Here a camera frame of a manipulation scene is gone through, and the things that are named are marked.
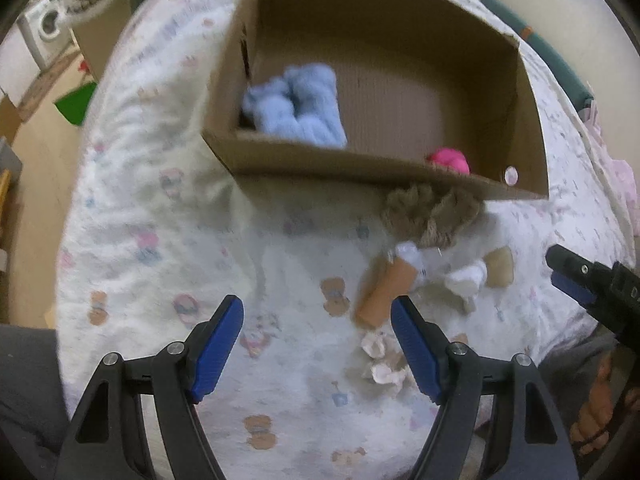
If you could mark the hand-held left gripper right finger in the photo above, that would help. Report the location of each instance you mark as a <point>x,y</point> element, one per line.
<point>412,345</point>

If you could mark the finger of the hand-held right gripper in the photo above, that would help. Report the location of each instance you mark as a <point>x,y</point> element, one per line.
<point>575,265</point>

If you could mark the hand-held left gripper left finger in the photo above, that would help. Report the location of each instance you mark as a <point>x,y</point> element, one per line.
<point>220,345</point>

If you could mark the tan tube sock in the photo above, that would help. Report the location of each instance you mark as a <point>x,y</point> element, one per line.
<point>387,292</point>

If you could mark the beige soft pad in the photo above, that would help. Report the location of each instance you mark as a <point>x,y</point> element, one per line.
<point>500,267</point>

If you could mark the white sock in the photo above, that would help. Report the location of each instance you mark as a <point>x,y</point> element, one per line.
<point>462,280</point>

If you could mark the brown frilly cloth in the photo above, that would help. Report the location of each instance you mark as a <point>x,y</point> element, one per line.
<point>430,215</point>

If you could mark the brown cardboard box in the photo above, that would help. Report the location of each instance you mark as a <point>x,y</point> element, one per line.
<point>350,167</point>

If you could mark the pink soft ball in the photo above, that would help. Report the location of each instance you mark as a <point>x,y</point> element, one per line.
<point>450,160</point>

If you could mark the person's right hand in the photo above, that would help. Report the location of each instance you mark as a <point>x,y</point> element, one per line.
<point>597,410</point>

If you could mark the white printed bed quilt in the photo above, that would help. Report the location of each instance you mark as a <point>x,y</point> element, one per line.
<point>175,260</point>

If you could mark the pink cloth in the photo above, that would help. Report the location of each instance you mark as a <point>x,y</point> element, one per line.
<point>620,175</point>

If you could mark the small white round object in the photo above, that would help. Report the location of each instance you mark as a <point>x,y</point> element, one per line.
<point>511,175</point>

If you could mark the teal headboard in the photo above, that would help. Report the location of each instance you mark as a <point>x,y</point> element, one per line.
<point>555,67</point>

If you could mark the light blue fluffy cloth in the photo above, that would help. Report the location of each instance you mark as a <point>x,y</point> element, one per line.
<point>310,110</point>

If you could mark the green bin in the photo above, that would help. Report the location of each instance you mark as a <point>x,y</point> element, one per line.
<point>75,105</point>

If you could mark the small red object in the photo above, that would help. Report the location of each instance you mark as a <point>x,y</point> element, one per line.
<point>86,72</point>

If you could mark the flat cardboard piece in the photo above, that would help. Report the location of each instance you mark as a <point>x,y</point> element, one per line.
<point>9,120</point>

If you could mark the brown door mat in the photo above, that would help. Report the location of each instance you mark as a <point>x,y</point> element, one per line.
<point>42,85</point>

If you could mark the beige armchair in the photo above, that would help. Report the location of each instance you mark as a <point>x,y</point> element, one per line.
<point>102,35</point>

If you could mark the white washing machine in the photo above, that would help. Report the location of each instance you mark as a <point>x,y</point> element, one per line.
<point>47,25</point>

